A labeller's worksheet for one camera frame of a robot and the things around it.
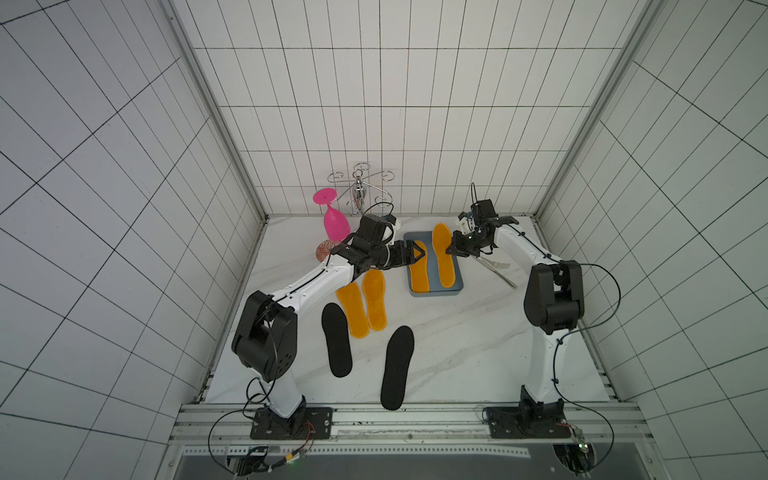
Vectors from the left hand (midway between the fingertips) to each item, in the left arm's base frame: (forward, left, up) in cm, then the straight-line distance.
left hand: (412, 260), depth 83 cm
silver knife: (+9, -31, -18) cm, 37 cm away
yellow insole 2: (-3, +19, -18) cm, 26 cm away
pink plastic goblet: (+15, +24, 0) cm, 28 cm away
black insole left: (-11, +23, -20) cm, 33 cm away
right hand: (+11, -10, -9) cm, 17 cm away
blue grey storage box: (+1, -9, -17) cm, 19 cm away
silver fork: (+11, -32, -17) cm, 38 cm away
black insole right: (-24, +4, -17) cm, 30 cm away
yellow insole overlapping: (+6, -4, -17) cm, 19 cm away
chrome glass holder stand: (+22, +14, +7) cm, 27 cm away
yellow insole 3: (-2, +11, -19) cm, 22 cm away
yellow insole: (+16, -12, -10) cm, 22 cm away
